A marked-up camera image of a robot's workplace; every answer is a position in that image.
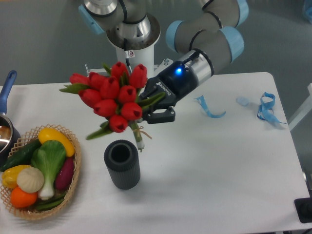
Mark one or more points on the dark grey ribbed vase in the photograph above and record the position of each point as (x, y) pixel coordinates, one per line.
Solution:
(122, 161)

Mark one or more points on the green bean pods toy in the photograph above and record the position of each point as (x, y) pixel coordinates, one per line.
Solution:
(50, 204)

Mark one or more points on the dark green cucumber toy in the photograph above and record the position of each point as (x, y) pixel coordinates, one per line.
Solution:
(22, 156)

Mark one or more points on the cream steamed bun toy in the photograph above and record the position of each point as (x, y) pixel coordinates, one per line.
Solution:
(30, 179)

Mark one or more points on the red tulip bouquet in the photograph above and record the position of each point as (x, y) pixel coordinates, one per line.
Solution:
(116, 98)

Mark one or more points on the black device at edge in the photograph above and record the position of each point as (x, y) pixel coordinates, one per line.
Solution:
(304, 209)

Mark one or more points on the blue ribbon bundle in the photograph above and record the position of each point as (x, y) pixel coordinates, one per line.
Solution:
(265, 110)

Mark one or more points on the small pale blue cap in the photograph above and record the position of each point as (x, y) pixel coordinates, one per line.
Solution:
(243, 101)

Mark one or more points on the green bok choy toy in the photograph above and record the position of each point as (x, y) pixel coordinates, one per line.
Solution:
(49, 159)

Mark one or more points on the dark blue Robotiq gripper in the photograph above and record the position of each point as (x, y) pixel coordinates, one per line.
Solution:
(166, 89)

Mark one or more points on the yellow bell pepper toy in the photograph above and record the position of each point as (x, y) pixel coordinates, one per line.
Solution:
(9, 176)

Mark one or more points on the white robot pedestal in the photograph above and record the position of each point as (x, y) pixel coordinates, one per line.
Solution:
(142, 56)

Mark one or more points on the blue handled saucepan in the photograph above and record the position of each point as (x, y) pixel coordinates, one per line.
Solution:
(8, 133)

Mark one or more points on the yellow squash toy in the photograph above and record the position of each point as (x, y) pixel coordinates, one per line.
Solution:
(47, 134)

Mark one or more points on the white frame post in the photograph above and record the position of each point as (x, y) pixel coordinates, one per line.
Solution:
(302, 111)

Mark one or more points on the orange fruit toy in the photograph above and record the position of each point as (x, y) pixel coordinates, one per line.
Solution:
(22, 199)

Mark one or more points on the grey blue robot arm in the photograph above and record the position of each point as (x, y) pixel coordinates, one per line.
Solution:
(207, 45)

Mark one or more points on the curled blue ribbon strip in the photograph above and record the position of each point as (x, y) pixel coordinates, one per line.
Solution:
(202, 102)

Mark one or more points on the purple sweet potato toy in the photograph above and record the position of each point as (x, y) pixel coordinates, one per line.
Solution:
(65, 175)

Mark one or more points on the woven wicker basket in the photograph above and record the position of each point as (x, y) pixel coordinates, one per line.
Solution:
(29, 213)

